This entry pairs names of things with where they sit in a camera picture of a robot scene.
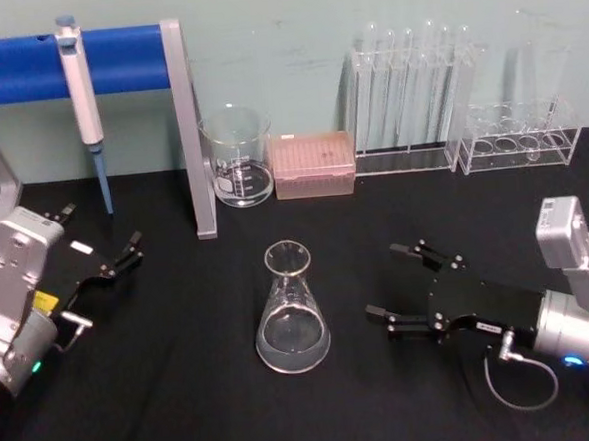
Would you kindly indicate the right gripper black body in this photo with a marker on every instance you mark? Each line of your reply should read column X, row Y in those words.
column 484, row 304

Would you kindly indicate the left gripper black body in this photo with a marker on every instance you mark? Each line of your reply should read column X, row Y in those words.
column 88, row 265

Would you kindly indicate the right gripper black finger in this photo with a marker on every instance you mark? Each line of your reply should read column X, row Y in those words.
column 439, row 260
column 408, row 326

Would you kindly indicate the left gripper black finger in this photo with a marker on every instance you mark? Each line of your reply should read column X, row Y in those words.
column 129, row 255
column 63, row 214

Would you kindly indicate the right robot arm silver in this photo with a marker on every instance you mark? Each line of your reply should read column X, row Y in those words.
column 576, row 323

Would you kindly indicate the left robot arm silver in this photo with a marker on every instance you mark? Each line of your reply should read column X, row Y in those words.
column 19, row 252

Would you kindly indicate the tall clear test tube rack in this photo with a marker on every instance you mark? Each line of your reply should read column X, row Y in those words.
column 406, row 159

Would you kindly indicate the clear glass conical flask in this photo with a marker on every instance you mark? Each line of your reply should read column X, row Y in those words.
column 292, row 330

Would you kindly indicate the white and blue pipette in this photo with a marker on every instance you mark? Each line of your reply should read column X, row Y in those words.
column 81, row 98

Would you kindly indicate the low clear acrylic rack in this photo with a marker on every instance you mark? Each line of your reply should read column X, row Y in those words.
column 520, row 154

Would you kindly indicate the clear glass beaker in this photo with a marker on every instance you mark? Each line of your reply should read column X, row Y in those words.
column 242, row 179

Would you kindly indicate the pink pipette tip box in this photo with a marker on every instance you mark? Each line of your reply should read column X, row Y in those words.
column 313, row 164

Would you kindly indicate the blue and grey pipette stand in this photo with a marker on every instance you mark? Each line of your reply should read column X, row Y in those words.
column 115, row 61

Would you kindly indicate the black table cloth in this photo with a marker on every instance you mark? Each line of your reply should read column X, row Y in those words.
column 186, row 412

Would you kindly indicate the clear glass test tube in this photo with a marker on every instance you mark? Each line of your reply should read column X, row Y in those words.
column 409, row 78
column 448, row 76
column 391, row 79
column 374, row 75
column 431, row 72

